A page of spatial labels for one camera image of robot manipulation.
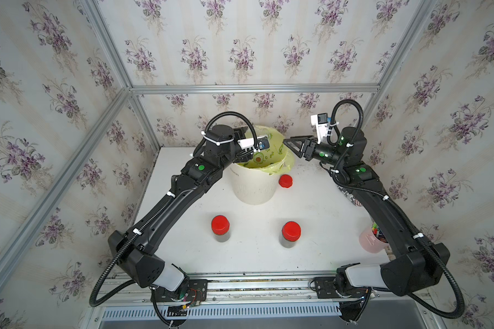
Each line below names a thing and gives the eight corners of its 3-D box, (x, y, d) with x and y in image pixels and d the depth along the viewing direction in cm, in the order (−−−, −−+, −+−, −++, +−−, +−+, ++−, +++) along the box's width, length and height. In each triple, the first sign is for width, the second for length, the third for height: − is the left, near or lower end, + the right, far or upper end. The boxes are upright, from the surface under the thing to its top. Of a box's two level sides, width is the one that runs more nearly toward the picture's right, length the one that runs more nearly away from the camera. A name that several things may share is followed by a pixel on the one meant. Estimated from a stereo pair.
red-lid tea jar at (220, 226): (214, 242, 87) (209, 230, 76) (216, 228, 91) (211, 214, 80) (229, 242, 87) (227, 230, 76) (230, 228, 91) (228, 214, 80)
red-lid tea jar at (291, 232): (280, 248, 84) (284, 238, 75) (278, 232, 89) (282, 221, 80) (296, 248, 85) (302, 238, 75) (294, 232, 89) (299, 221, 80)
